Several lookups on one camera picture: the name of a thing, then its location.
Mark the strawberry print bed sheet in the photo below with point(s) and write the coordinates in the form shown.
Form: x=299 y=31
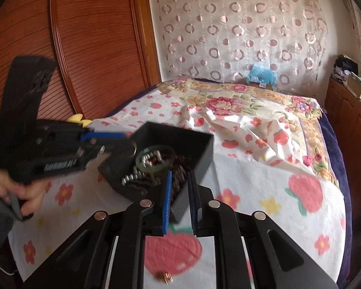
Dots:
x=258 y=201

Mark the wooden slatted wardrobe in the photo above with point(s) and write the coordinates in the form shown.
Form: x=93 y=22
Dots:
x=93 y=51

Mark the small gold earring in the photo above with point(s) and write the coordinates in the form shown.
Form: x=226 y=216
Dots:
x=165 y=277

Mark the white window curtain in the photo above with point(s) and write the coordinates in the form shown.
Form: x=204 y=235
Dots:
x=356 y=27

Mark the navy bed cover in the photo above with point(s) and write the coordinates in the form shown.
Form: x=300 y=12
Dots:
x=334 y=156

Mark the blue plastic bag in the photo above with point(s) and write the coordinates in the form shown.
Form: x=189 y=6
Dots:
x=261 y=76

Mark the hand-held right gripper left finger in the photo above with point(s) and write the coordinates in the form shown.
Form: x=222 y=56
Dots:
x=167 y=204

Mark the dark clothes pile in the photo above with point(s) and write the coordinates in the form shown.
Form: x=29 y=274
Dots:
x=344 y=66

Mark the person's left hand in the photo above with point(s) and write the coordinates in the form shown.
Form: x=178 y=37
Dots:
x=30 y=192

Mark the wooden side cabinet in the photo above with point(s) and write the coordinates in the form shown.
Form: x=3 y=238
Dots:
x=349 y=120

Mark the yellow plush toy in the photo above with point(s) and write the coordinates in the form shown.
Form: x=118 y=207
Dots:
x=78 y=119

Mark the green jade bangle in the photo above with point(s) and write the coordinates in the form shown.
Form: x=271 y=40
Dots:
x=139 y=165

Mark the circle pattern sheer curtain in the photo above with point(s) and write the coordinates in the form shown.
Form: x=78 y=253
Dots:
x=243 y=36

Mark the floral blanket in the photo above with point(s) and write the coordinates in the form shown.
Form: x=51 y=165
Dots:
x=228 y=102

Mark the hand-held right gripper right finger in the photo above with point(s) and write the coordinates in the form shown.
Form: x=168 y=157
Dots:
x=194 y=207

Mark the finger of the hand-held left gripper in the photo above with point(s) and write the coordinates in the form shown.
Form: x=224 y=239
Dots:
x=108 y=136
x=120 y=149

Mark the black jewelry box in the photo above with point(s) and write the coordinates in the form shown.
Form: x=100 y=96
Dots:
x=198 y=153

